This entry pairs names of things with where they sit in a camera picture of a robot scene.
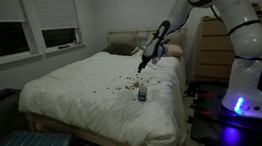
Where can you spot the beige padded headboard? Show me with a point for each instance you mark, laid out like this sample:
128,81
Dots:
123,38

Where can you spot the pink pillow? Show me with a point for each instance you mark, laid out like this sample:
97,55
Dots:
175,51

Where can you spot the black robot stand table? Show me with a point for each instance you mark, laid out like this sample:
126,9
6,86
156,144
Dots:
212,130

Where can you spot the small brown box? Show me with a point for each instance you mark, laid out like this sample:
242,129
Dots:
256,6

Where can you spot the wooden chest of drawers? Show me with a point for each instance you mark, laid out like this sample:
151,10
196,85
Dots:
213,56

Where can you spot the dark grey pillow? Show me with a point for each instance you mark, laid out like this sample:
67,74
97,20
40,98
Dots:
119,49

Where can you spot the narrow white window blind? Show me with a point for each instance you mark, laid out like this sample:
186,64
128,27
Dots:
56,10

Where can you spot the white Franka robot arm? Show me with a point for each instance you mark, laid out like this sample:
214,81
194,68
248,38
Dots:
249,78

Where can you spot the dark remote control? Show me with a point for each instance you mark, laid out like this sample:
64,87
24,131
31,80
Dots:
64,46

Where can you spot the bed with white duvet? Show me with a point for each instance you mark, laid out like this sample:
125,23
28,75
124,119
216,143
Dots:
82,89

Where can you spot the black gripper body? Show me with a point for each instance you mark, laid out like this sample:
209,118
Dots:
145,62

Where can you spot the narrow dark window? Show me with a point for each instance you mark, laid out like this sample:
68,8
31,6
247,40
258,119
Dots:
59,37

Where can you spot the wooden bed frame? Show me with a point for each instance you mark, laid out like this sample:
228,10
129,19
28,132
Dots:
88,135

